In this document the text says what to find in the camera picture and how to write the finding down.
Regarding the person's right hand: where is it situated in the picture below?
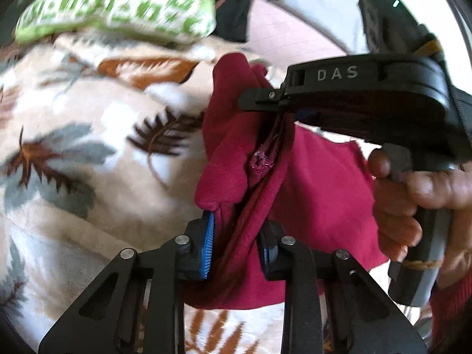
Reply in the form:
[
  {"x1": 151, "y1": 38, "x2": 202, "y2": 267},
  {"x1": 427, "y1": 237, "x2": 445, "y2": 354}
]
[{"x1": 368, "y1": 149, "x2": 471, "y2": 289}]

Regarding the red small garment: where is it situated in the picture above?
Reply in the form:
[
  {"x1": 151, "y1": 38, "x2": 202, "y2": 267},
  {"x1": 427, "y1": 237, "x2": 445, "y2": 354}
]
[{"x1": 183, "y1": 53, "x2": 386, "y2": 309}]

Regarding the black camera box green light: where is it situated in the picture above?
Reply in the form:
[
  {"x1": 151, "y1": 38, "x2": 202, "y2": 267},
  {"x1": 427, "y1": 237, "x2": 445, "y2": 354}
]
[{"x1": 358, "y1": 0, "x2": 446, "y2": 63}]

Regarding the black garment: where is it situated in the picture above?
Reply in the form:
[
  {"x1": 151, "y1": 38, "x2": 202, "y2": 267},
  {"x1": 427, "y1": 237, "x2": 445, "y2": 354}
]
[{"x1": 213, "y1": 0, "x2": 251, "y2": 43}]

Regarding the pink bedsheet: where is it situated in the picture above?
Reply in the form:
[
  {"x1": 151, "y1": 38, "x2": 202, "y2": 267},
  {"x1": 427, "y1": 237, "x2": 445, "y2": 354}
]
[{"x1": 223, "y1": 0, "x2": 346, "y2": 85}]

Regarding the beige leaf-print blanket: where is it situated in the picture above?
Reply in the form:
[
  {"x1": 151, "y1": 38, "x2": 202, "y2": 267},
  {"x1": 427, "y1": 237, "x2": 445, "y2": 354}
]
[{"x1": 1, "y1": 32, "x2": 286, "y2": 350}]

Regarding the green white patterned pillow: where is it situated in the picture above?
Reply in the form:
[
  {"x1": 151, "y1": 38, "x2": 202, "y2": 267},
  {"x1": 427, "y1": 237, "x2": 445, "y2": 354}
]
[{"x1": 14, "y1": 0, "x2": 217, "y2": 44}]

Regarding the red knit sleeve forearm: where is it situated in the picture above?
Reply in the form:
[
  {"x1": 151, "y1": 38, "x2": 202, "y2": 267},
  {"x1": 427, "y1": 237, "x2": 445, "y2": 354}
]
[{"x1": 430, "y1": 270, "x2": 472, "y2": 354}]

